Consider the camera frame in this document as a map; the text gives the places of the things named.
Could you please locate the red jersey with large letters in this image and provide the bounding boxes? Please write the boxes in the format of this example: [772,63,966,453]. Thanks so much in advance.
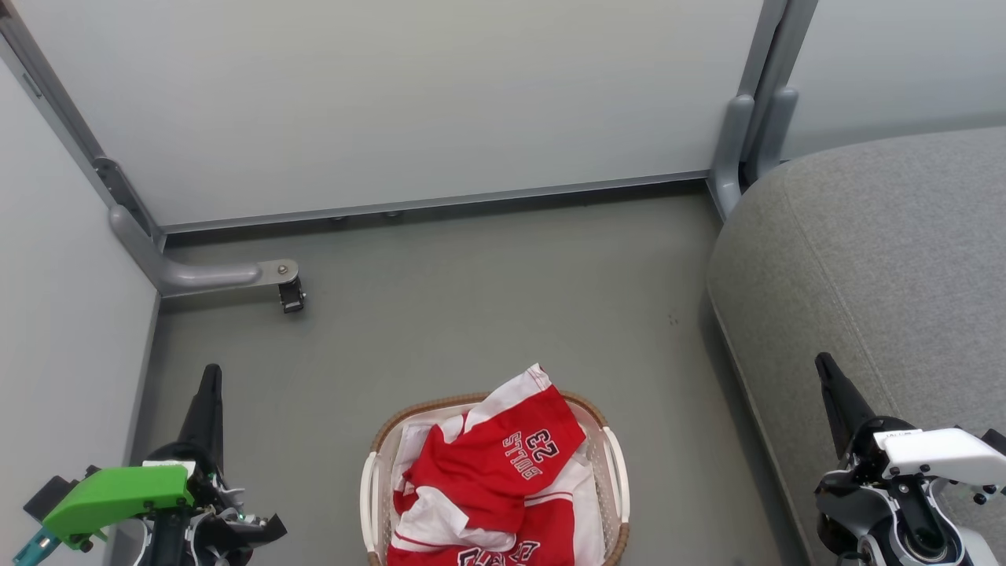
[387,456,606,566]

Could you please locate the white brown laundry basket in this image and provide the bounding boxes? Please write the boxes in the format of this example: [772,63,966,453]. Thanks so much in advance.
[360,391,631,566]

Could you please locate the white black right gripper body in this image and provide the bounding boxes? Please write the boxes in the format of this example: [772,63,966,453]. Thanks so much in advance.
[849,417,1006,482]

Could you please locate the grey metal partition post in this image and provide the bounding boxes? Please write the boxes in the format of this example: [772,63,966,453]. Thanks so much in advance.
[0,0,166,254]

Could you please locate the red shorts with number 23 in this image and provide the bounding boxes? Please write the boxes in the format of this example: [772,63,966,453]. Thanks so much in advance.
[391,363,586,535]

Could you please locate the grey partition leg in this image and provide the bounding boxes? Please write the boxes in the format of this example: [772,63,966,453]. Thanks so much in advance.
[747,0,818,186]
[710,0,787,219]

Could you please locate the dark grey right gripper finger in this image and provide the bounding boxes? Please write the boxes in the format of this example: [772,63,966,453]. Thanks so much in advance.
[815,352,877,461]

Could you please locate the grey fabric sofa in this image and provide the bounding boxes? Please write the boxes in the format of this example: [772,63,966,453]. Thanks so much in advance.
[706,126,1006,566]

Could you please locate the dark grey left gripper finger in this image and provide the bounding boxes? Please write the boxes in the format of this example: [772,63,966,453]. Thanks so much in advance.
[178,363,226,474]

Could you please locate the grey partition base rail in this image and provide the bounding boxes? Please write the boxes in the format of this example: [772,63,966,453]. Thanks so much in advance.
[161,169,712,234]

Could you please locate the white cloth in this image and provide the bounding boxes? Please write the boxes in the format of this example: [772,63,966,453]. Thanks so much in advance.
[391,421,445,504]

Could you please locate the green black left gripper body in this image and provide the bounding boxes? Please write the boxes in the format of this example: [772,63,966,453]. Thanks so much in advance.
[43,442,288,551]

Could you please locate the grey metal partition foot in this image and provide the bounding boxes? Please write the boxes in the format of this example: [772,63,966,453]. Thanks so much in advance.
[108,203,301,298]

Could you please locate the teal left cable connector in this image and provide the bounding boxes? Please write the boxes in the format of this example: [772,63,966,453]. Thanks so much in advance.
[12,528,60,566]

